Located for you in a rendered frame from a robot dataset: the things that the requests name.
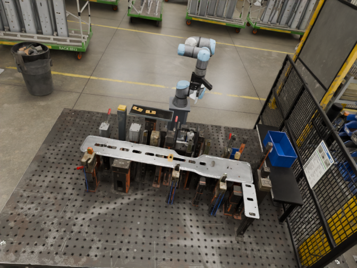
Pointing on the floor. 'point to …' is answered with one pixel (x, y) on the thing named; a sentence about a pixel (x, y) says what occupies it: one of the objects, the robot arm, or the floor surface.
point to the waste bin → (34, 66)
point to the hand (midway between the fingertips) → (196, 99)
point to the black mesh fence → (336, 251)
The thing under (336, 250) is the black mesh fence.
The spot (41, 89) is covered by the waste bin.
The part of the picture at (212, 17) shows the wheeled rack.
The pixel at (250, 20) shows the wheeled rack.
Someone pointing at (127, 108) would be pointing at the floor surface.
